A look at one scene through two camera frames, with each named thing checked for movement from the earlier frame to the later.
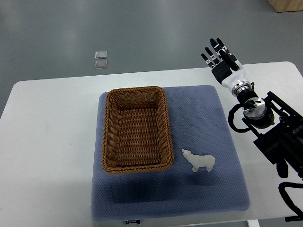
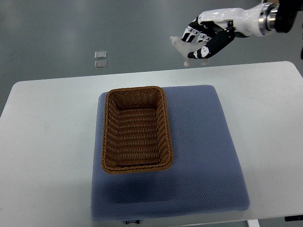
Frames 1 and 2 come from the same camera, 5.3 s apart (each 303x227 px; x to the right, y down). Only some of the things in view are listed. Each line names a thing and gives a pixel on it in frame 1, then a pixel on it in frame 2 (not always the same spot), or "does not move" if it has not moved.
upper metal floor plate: x=99 y=55 does not move
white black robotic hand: x=227 y=68 to x=217 y=28
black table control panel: x=292 y=218 does not move
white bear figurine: x=198 y=161 to x=185 y=48
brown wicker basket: x=137 y=135 does not move
